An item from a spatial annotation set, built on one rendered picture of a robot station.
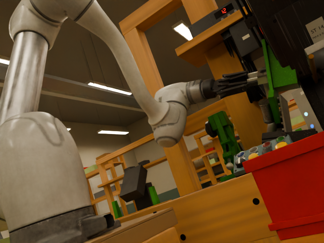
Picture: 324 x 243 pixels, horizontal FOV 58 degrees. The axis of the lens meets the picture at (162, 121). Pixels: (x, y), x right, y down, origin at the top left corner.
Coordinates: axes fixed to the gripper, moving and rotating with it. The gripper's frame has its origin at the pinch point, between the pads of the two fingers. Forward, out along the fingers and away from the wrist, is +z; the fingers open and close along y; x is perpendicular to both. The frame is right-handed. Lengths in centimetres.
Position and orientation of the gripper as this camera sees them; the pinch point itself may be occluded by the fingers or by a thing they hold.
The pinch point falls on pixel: (258, 77)
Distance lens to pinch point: 110.1
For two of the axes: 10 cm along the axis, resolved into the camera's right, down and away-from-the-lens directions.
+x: 4.3, 7.4, 5.2
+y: 2.7, -6.5, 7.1
